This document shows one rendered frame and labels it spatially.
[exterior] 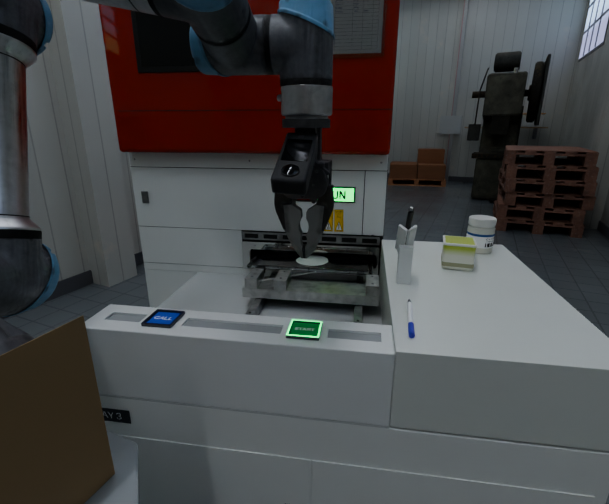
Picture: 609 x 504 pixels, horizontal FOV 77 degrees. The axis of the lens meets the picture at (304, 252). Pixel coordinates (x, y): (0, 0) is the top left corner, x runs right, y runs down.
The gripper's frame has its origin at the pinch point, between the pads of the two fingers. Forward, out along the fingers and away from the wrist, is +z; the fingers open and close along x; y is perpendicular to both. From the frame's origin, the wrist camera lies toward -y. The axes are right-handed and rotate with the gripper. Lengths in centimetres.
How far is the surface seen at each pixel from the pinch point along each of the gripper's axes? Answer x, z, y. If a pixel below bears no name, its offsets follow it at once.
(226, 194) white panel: 34, 2, 58
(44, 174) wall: 227, 15, 198
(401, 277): -18.0, 12.6, 23.4
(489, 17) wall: -258, -242, 938
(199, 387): 18.0, 24.8, -4.0
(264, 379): 6.1, 21.7, -4.0
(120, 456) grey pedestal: 25.6, 28.7, -16.4
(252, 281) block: 19.5, 20.7, 34.8
